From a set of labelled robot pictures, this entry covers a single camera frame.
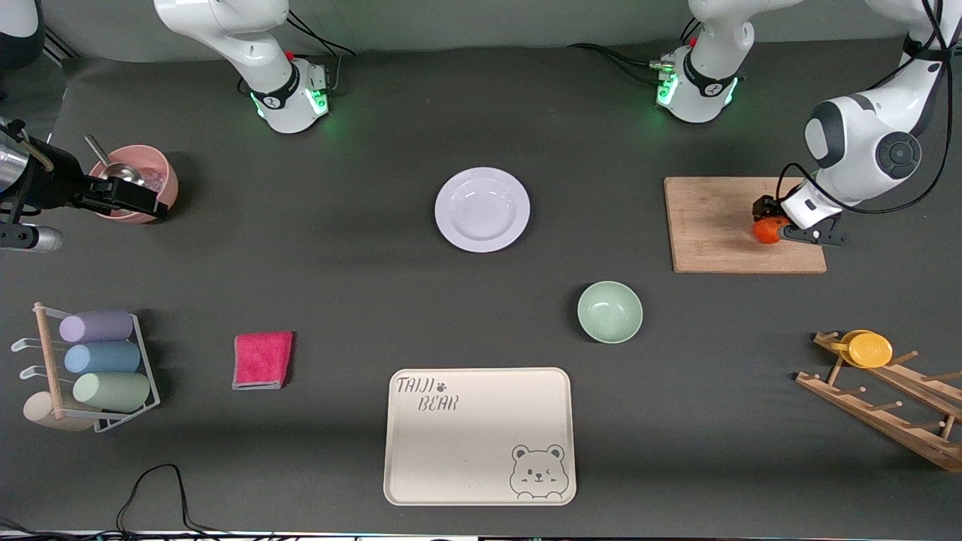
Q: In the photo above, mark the pink bowl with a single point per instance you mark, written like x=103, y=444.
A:
x=169, y=188

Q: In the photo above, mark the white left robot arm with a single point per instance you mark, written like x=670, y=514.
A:
x=864, y=135

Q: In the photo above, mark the cream tray with bear print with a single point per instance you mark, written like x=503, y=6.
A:
x=473, y=443

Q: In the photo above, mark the white round plate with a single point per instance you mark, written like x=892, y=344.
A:
x=481, y=210

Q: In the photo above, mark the green ceramic bowl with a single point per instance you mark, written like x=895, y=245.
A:
x=609, y=312

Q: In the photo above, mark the wooden peg drying rack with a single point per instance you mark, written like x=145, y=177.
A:
x=887, y=426

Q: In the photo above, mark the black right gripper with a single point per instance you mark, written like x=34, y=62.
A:
x=54, y=185

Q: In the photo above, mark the pink folded cloth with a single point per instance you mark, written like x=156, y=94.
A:
x=263, y=361

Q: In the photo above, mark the orange fruit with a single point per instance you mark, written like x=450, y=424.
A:
x=766, y=231

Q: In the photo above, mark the purple cup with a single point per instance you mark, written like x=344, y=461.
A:
x=98, y=326

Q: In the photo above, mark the beige cup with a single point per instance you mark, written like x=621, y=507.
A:
x=37, y=410

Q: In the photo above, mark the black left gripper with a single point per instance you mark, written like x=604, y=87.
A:
x=766, y=206

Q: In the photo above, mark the yellow cup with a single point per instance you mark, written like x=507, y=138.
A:
x=870, y=350

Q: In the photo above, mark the blue cup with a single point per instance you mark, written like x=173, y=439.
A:
x=104, y=358

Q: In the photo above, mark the wooden cutting board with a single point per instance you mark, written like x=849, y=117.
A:
x=714, y=225

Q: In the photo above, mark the green cup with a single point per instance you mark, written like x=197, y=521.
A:
x=113, y=391

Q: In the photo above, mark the metal scoop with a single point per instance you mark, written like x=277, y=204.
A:
x=124, y=173

